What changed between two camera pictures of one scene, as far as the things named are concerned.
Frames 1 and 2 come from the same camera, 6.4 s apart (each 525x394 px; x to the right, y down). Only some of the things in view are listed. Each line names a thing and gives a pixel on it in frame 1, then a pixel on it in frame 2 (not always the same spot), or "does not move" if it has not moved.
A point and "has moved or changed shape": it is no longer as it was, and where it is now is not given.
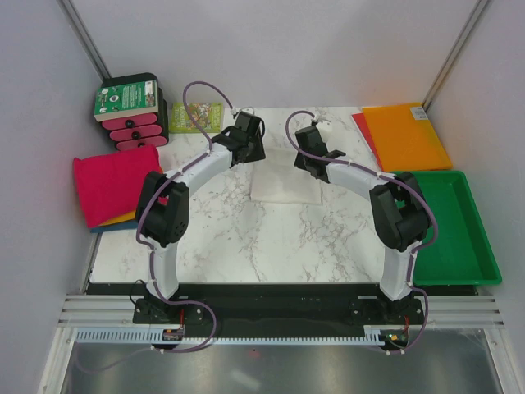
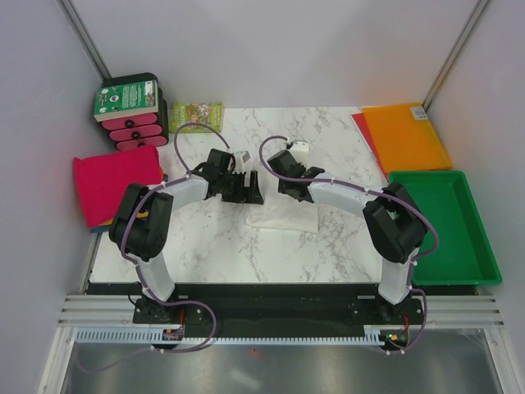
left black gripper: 260,154 to 244,194
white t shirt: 276,179 has moved or changed shape
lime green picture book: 207,114 does not move
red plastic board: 360,120 does not move
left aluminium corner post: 85,38 does not move
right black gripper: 299,162 to 280,187
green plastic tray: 463,253 does not move
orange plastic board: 404,138 does not move
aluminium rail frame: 453,313 does not move
